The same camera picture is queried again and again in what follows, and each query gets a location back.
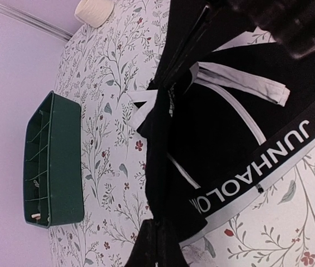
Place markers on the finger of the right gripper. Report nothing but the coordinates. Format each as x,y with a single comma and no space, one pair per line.
188,22

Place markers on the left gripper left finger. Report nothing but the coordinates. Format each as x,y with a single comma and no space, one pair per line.
144,252

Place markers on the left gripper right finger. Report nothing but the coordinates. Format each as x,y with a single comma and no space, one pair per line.
168,250

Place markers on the black white-banded underwear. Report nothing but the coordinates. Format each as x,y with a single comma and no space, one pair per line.
232,124

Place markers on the green divided storage box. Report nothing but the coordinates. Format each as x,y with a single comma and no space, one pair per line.
52,182

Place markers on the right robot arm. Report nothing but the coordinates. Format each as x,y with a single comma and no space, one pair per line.
290,23

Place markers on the cream cup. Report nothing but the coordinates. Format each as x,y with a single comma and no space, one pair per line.
94,12

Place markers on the beige rolled garment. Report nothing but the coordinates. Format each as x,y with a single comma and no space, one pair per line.
36,216

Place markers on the right aluminium frame post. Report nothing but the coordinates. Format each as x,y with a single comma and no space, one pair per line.
35,22

